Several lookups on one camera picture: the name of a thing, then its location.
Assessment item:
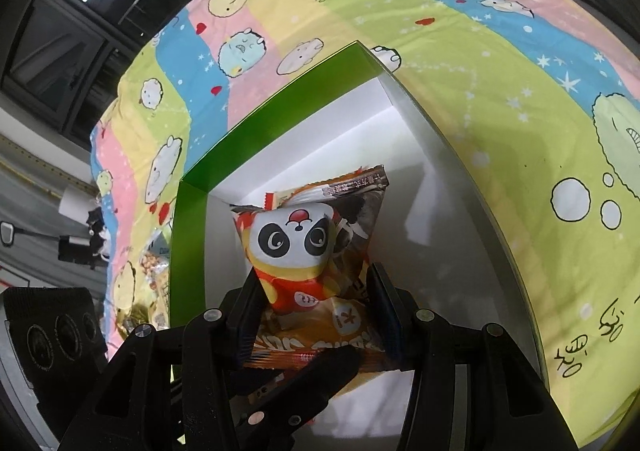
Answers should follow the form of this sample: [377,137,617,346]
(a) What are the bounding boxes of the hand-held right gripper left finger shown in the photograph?
[59,271,281,451]

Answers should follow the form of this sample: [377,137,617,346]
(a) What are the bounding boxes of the gold snack bag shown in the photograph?
[112,303,171,347]

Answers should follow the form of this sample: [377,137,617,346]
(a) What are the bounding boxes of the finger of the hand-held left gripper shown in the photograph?
[240,345,362,432]

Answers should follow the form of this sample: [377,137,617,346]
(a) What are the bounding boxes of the panda print snack bag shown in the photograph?
[230,164,391,317]

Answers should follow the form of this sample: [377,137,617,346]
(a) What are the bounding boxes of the green cardboard box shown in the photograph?
[167,42,551,451]

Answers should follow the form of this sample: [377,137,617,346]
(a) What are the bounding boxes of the pastel printed blanket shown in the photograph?
[89,0,640,442]

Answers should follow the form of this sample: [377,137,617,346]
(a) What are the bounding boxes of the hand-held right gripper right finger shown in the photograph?
[367,261,573,451]

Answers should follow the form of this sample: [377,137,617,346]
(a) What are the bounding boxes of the white board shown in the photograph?
[59,186,101,218]

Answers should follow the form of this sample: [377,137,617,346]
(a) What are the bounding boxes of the orange snack bag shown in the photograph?
[247,301,401,374]

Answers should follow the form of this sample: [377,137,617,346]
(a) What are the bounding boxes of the black and white clothing pile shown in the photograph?
[86,206,112,261]

